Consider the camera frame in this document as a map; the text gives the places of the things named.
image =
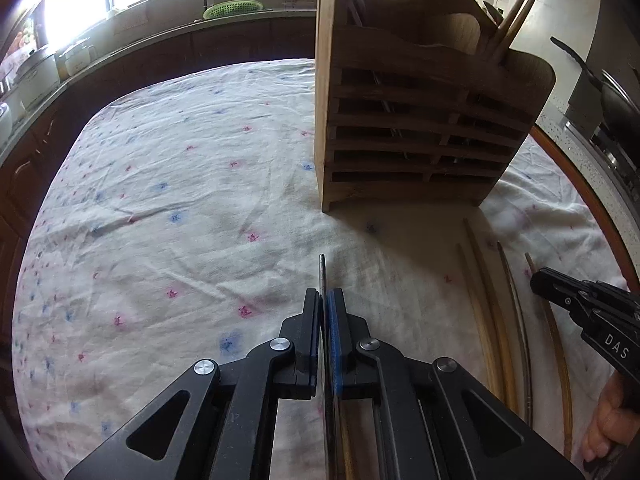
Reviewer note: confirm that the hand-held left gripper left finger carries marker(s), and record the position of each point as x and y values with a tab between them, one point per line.
312	340

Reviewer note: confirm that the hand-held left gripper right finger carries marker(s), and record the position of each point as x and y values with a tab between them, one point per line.
334	350

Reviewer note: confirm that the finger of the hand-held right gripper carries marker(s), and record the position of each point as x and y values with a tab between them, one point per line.
600	291
555	292

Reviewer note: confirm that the bundle of wooden chopsticks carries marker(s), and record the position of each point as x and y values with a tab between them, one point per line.
492	340

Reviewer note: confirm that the wooden utensil holder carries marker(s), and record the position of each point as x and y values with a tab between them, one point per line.
425	110

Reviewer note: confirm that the person's right hand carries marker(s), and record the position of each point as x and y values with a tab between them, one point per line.
610	420

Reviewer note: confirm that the gas stove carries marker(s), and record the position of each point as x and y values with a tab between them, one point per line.
615	150

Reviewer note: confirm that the black wok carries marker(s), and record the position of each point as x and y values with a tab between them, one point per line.
620	100

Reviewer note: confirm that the white floral tablecloth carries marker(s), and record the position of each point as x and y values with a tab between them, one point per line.
175	185

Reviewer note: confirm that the green plastic basket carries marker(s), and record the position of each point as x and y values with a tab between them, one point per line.
232	9

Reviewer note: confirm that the small white cooking pot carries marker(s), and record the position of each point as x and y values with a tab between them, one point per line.
75	57

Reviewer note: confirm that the tall white rice cooker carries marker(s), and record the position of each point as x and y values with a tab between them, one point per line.
37	72

